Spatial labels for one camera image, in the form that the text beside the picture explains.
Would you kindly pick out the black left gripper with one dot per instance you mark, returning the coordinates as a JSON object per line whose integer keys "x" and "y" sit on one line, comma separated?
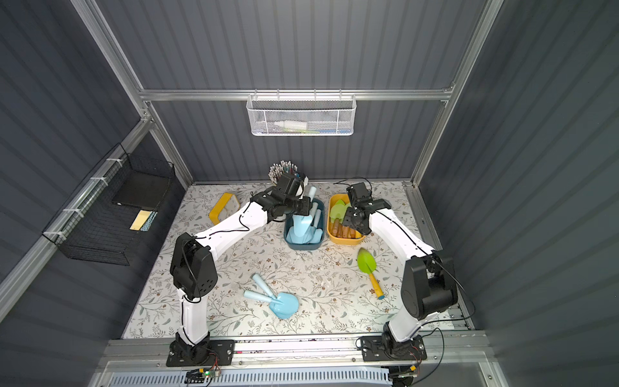
{"x": 294, "y": 188}

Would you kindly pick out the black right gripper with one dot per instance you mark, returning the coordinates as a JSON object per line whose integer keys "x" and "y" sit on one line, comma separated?
{"x": 360, "y": 218}

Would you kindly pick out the green shovel wooden handle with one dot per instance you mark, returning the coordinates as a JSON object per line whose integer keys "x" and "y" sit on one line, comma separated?
{"x": 338, "y": 211}

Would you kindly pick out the light blue shovel crossing front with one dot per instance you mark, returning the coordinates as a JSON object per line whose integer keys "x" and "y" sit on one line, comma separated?
{"x": 258, "y": 297}

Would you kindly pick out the light blue shovel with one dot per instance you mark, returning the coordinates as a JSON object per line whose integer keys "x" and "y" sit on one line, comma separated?
{"x": 283, "y": 305}
{"x": 302, "y": 231}

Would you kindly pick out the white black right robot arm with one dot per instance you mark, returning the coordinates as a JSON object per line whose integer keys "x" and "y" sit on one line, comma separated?
{"x": 428, "y": 287}

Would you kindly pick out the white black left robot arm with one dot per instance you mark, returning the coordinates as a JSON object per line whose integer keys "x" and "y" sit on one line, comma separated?
{"x": 193, "y": 265}

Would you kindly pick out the light blue shovel beside box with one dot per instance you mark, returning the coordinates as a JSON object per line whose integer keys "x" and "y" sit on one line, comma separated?
{"x": 302, "y": 231}

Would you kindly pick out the yellow storage box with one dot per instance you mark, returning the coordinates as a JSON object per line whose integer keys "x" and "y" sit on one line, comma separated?
{"x": 339, "y": 233}

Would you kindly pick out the teal storage box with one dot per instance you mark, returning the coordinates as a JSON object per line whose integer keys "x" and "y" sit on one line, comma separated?
{"x": 315, "y": 233}

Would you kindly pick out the bundle of colored pencils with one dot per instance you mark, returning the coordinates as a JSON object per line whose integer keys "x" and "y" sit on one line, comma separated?
{"x": 277, "y": 170}

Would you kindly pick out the white bottle in mesh basket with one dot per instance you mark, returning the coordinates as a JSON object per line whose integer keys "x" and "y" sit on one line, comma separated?
{"x": 292, "y": 126}

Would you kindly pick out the black notebook in basket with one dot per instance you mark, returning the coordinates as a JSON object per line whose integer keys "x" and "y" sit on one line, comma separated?
{"x": 141, "y": 190}

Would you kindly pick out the yellow sticky note pad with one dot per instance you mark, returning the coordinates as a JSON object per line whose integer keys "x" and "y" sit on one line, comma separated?
{"x": 143, "y": 221}

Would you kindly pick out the small green circuit board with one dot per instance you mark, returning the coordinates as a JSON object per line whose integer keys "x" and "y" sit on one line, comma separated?
{"x": 201, "y": 376}

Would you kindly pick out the green shovel yellow handle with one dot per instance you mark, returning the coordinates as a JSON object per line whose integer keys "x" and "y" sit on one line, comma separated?
{"x": 367, "y": 264}

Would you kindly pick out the white mesh wall basket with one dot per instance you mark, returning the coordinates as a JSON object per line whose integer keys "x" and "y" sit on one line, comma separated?
{"x": 325, "y": 117}

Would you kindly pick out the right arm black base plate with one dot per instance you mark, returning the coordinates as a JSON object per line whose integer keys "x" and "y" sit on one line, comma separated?
{"x": 377, "y": 348}

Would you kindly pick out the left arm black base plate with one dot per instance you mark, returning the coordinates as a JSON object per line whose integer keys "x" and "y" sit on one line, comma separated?
{"x": 204, "y": 354}

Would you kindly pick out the black wire wall basket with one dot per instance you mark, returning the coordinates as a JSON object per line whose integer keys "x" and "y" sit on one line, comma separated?
{"x": 94, "y": 229}

